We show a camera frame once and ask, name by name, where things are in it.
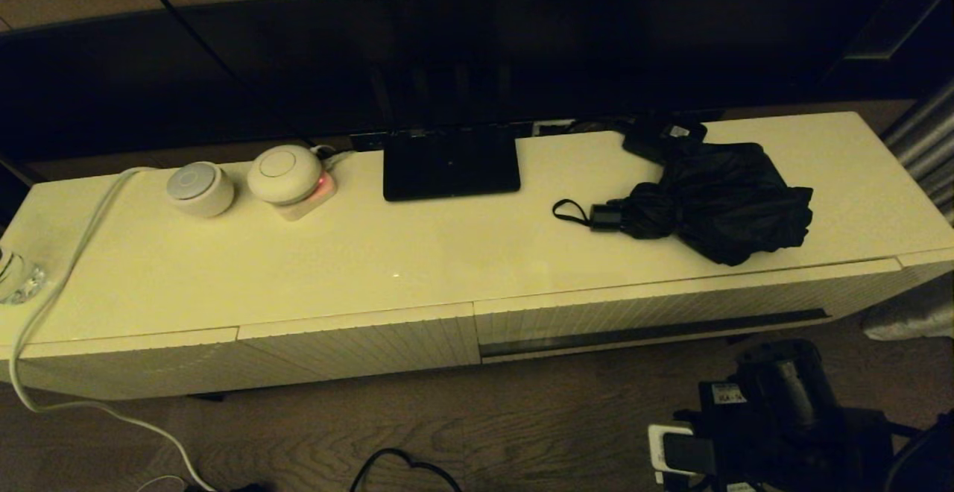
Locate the white ribbed front drawer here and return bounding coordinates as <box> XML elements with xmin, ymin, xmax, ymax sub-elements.
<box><xmin>474</xmin><ymin>257</ymin><xmax>903</xmax><ymax>365</ymax></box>

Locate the black umbrella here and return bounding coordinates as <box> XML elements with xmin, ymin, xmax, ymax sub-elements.
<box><xmin>552</xmin><ymin>142</ymin><xmax>815</xmax><ymax>267</ymax></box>

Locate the white TV cabinet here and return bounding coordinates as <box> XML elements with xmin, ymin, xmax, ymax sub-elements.
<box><xmin>0</xmin><ymin>110</ymin><xmax>954</xmax><ymax>402</ymax></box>

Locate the white cloth bundle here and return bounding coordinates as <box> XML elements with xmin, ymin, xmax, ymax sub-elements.
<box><xmin>863</xmin><ymin>302</ymin><xmax>954</xmax><ymax>341</ymax></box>

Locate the small ribbed white end panel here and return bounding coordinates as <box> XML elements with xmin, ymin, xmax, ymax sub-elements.
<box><xmin>897</xmin><ymin>248</ymin><xmax>954</xmax><ymax>306</ymax></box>

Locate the small black box with label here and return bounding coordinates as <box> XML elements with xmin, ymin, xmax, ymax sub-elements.
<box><xmin>622</xmin><ymin>114</ymin><xmax>707</xmax><ymax>166</ymax></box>

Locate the grey curtain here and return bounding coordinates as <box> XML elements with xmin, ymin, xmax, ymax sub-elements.
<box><xmin>879</xmin><ymin>78</ymin><xmax>954</xmax><ymax>224</ymax></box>

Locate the black flat television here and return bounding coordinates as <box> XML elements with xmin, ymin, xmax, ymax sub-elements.
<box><xmin>0</xmin><ymin>0</ymin><xmax>906</xmax><ymax>165</ymax></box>

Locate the white power strip red light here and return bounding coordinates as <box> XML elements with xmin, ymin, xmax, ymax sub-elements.
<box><xmin>272</xmin><ymin>171</ymin><xmax>338</xmax><ymax>223</ymax></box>

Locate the white round dome device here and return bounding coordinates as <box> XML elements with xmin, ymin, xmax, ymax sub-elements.
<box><xmin>247</xmin><ymin>145</ymin><xmax>323</xmax><ymax>206</ymax></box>

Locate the white speaker with grey top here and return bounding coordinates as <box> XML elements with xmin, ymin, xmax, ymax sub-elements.
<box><xmin>166</xmin><ymin>162</ymin><xmax>236</xmax><ymax>218</ymax></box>

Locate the ribbed white cabinet front panel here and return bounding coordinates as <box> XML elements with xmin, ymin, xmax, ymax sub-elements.
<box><xmin>0</xmin><ymin>328</ymin><xmax>241</xmax><ymax>402</ymax></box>

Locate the clear glass object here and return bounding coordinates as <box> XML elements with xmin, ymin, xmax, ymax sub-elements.
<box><xmin>0</xmin><ymin>246</ymin><xmax>47</xmax><ymax>306</ymax></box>

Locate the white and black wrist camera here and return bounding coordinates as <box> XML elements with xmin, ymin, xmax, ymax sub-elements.
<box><xmin>647</xmin><ymin>423</ymin><xmax>718</xmax><ymax>485</ymax></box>

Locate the black cable loop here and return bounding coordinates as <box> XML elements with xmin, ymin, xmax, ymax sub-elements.
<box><xmin>350</xmin><ymin>448</ymin><xmax>463</xmax><ymax>492</ymax></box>

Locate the black television base plate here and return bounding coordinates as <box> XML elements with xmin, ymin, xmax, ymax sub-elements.
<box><xmin>382</xmin><ymin>128</ymin><xmax>521</xmax><ymax>203</ymax></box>

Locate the dark wall frame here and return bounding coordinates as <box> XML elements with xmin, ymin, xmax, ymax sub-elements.
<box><xmin>820</xmin><ymin>0</ymin><xmax>954</xmax><ymax>101</ymax></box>

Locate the thin white plug cable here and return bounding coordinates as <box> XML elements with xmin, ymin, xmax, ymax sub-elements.
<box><xmin>312</xmin><ymin>145</ymin><xmax>357</xmax><ymax>174</ymax></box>

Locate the thick white power cable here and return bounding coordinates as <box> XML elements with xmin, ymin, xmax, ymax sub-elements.
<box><xmin>9</xmin><ymin>167</ymin><xmax>218</xmax><ymax>492</ymax></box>

